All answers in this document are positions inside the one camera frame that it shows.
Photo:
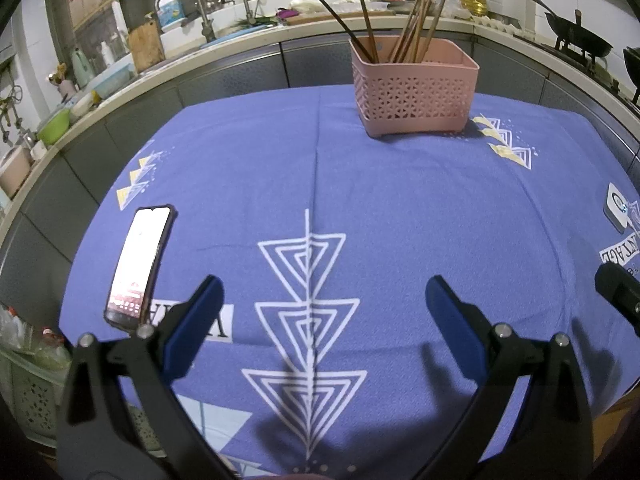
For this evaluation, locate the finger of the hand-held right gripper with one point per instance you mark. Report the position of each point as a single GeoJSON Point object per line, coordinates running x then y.
{"type": "Point", "coordinates": [622, 295]}

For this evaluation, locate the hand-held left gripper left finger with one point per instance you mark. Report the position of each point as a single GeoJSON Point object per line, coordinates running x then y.
{"type": "Point", "coordinates": [195, 330]}

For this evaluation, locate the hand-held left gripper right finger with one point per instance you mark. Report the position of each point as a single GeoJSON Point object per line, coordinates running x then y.
{"type": "Point", "coordinates": [452, 330]}

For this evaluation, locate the pink plastic utensil basket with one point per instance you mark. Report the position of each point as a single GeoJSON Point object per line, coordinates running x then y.
{"type": "Point", "coordinates": [415, 95]}

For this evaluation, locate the bundle of brown chopsticks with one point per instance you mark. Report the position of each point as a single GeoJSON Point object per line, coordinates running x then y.
{"type": "Point", "coordinates": [412, 35]}

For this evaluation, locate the black smartphone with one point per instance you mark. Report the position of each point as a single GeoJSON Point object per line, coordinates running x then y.
{"type": "Point", "coordinates": [140, 265]}

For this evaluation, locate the white square device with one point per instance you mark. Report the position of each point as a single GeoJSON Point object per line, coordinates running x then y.
{"type": "Point", "coordinates": [620, 207]}

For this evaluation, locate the blue patterned tablecloth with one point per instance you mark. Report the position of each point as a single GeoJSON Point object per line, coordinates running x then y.
{"type": "Point", "coordinates": [400, 210]}

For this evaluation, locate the pale green plastic basket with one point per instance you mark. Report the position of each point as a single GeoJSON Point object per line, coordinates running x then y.
{"type": "Point", "coordinates": [30, 400]}

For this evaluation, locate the black pan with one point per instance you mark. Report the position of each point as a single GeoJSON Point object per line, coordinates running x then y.
{"type": "Point", "coordinates": [632, 67]}

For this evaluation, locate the pink container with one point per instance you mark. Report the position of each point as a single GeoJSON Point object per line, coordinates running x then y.
{"type": "Point", "coordinates": [15, 170]}

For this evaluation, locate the gas stove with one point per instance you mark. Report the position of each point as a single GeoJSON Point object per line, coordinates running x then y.
{"type": "Point", "coordinates": [575, 55]}

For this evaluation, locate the green bowl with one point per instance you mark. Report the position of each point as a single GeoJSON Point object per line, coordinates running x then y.
{"type": "Point", "coordinates": [54, 125]}

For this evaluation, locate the grey kitchen counter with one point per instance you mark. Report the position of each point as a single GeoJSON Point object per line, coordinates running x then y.
{"type": "Point", "coordinates": [225, 75]}

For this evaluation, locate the black wok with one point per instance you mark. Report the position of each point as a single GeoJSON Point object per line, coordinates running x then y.
{"type": "Point", "coordinates": [580, 37]}

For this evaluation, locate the light blue basin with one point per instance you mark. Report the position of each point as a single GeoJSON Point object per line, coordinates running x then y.
{"type": "Point", "coordinates": [112, 80]}

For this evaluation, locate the green bottle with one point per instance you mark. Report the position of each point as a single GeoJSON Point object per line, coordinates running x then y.
{"type": "Point", "coordinates": [80, 67]}

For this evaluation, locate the upright wooden cutting board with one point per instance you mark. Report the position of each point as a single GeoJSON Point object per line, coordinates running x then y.
{"type": "Point", "coordinates": [146, 45]}

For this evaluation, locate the white bottle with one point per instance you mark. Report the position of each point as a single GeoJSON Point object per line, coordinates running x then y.
{"type": "Point", "coordinates": [106, 52]}

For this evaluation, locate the white egg carton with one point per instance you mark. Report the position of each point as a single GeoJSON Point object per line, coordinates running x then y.
{"type": "Point", "coordinates": [500, 23]}

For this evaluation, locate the steel kitchen faucet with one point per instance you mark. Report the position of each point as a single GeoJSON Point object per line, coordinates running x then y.
{"type": "Point", "coordinates": [205, 22]}
{"type": "Point", "coordinates": [247, 5]}

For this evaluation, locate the brown wooden chopstick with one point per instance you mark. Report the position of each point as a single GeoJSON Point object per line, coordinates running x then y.
{"type": "Point", "coordinates": [365, 20]}

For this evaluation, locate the blue white package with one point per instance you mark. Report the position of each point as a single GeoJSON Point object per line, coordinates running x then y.
{"type": "Point", "coordinates": [170, 7]}

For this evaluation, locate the purple vegetable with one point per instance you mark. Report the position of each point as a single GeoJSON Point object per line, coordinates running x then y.
{"type": "Point", "coordinates": [285, 12]}

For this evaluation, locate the flat wooden cutting board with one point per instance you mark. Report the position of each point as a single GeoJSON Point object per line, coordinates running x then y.
{"type": "Point", "coordinates": [340, 16]}

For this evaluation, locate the dark long chopstick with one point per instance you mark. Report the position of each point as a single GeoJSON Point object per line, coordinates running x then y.
{"type": "Point", "coordinates": [335, 17]}

